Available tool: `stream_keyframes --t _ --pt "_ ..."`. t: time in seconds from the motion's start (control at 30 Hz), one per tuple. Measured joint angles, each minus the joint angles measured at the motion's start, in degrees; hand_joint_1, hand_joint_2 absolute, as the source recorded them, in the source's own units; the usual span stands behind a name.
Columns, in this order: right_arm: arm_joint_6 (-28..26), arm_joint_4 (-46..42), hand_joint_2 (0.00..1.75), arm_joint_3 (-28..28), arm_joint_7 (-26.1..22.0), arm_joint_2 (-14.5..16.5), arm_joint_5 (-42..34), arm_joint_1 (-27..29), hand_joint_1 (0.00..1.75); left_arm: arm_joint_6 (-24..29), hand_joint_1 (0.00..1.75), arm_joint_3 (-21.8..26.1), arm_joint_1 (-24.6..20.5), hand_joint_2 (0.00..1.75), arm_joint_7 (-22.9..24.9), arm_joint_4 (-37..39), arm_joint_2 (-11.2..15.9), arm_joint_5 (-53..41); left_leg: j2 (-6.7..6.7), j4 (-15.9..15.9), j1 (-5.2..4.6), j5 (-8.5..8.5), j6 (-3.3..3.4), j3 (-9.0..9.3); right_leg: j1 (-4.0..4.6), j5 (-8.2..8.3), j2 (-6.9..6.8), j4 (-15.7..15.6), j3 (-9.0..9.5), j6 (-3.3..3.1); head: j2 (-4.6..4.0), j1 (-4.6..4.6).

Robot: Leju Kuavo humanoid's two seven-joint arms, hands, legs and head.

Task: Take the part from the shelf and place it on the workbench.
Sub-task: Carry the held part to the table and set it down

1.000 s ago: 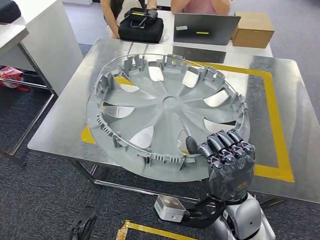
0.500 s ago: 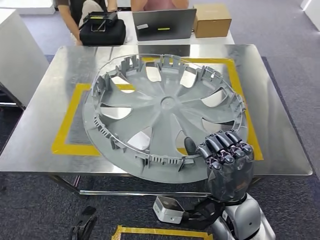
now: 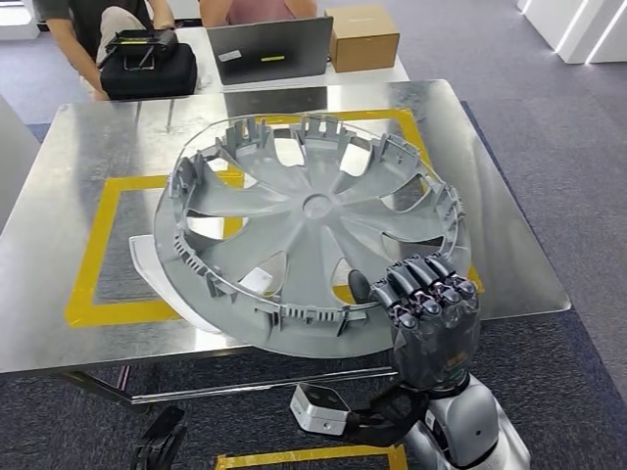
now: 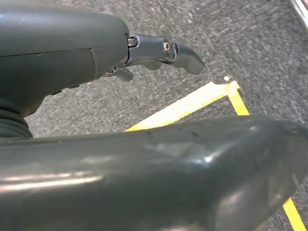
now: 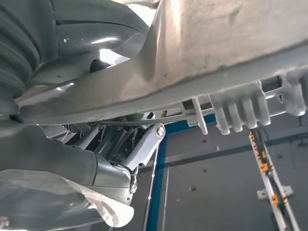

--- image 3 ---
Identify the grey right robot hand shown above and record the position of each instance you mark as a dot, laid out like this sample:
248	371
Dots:
436	344

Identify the black carry bag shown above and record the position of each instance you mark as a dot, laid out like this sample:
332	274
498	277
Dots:
146	81

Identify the yellow tape rectangle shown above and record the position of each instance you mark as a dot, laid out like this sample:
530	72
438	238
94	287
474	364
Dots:
93	259
416	139

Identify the steel workbench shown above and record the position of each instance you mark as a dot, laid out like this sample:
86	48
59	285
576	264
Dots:
49	259

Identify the black camera bracket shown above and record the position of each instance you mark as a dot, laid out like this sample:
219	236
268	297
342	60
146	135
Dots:
387	415

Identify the white furniture panel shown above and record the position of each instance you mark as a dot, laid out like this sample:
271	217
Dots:
14	155

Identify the brown cardboard box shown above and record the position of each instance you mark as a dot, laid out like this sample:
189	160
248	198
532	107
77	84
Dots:
362	39

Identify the grey laptop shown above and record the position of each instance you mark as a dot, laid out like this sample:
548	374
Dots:
269	52

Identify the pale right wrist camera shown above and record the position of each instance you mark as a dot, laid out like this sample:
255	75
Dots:
318	410

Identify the grey plastic wheel cover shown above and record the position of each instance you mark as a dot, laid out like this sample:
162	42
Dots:
313	207

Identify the person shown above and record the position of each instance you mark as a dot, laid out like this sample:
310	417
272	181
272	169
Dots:
73	26
254	10

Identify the white plastic shell part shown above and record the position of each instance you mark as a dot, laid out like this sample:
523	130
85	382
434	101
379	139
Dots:
146	272

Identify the yellow floor tape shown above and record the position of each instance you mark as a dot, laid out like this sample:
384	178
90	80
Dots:
304	456

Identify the black handheld controller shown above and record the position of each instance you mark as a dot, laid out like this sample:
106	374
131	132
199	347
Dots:
142	42

